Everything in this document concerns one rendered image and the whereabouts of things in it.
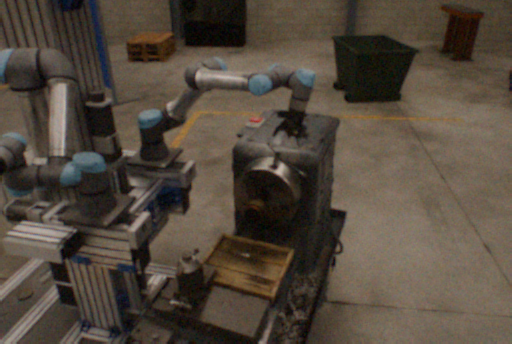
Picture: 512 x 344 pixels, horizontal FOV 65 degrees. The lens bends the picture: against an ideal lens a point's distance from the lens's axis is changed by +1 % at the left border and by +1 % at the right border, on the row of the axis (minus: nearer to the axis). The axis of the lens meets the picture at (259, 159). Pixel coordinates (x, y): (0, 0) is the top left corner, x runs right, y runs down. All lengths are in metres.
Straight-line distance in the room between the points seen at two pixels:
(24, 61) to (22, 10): 0.29
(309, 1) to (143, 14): 4.70
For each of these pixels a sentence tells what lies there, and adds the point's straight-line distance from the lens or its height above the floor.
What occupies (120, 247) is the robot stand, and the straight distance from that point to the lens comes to 1.77.
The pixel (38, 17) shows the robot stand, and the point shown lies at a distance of 1.76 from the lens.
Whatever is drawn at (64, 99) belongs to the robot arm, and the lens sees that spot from 1.48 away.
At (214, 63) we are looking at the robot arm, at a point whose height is 1.66.
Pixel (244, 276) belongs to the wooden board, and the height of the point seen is 0.88.
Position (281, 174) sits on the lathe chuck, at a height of 1.22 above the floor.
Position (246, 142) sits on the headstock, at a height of 1.25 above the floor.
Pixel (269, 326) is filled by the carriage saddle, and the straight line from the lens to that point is 1.52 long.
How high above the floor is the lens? 2.08
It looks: 27 degrees down
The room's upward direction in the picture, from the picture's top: straight up
